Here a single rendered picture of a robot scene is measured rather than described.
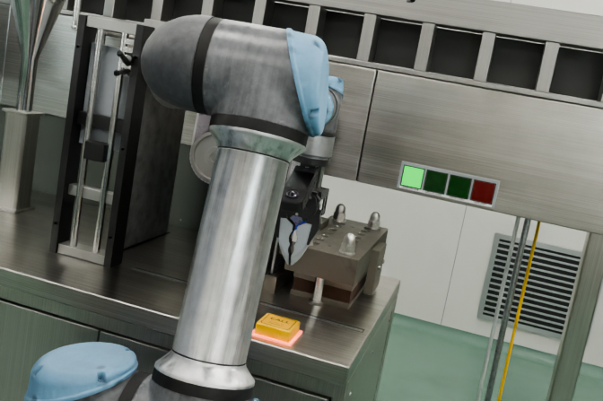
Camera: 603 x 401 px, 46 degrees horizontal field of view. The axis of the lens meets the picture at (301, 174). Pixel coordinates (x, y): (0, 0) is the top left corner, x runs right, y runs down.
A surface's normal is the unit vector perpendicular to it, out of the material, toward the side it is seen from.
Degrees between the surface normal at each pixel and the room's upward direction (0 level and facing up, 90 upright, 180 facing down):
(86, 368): 7
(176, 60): 91
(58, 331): 90
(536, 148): 90
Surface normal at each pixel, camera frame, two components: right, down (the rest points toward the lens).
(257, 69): -0.13, -0.11
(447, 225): -0.28, 0.10
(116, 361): 0.04, -0.99
